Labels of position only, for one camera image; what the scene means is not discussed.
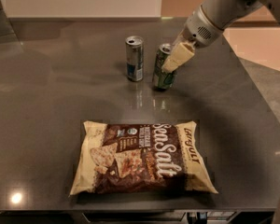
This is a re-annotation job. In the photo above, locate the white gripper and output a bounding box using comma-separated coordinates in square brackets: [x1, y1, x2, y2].
[161, 4, 224, 73]

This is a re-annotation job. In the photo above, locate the brown sea salt chips bag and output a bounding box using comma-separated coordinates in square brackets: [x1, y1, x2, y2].
[70, 121, 217, 195]

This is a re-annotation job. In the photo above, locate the silver blue redbull can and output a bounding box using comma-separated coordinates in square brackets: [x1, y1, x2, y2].
[125, 35, 144, 82]

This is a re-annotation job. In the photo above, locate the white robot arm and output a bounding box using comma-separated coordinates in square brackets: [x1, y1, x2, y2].
[161, 0, 280, 73]

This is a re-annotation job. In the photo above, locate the green soda can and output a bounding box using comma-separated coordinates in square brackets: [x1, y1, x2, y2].
[152, 43, 175, 90]

